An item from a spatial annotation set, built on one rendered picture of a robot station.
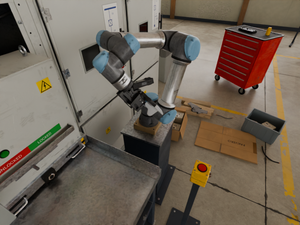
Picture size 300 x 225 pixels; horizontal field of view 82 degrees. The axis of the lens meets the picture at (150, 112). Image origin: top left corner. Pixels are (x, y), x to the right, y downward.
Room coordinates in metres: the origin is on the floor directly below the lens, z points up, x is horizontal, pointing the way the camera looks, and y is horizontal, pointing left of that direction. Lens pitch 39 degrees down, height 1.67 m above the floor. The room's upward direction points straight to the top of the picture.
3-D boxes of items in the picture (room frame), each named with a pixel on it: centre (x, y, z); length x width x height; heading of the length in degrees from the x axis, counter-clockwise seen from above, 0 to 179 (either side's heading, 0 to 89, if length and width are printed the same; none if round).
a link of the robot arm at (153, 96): (0.96, 0.00, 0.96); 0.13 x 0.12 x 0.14; 42
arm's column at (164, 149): (0.97, 0.01, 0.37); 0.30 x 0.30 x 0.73; 65
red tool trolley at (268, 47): (2.86, -1.60, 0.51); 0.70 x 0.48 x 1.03; 29
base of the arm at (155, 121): (0.97, 0.01, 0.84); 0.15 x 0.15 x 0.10
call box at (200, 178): (0.49, -0.26, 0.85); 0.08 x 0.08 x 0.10; 63
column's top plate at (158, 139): (0.97, 0.01, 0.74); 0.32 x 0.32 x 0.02; 65
